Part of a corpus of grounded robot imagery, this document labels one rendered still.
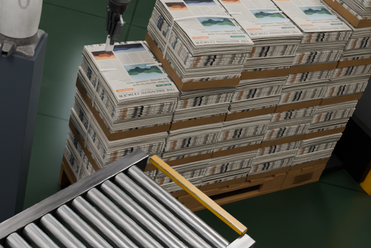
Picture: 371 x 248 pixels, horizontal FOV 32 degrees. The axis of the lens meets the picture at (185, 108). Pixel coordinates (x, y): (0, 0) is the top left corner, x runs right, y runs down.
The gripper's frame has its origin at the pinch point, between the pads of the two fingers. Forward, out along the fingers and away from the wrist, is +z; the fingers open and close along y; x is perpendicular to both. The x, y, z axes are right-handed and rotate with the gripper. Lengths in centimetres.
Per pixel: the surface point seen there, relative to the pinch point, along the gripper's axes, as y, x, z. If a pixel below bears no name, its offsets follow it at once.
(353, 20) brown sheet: -16, -114, -12
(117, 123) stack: -18.4, -0.1, 26.7
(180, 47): -10.7, -26.2, -2.5
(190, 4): 8.9, -39.8, -10.1
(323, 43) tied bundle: -18, -98, -3
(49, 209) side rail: -64, 46, 16
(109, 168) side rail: -51, 20, 16
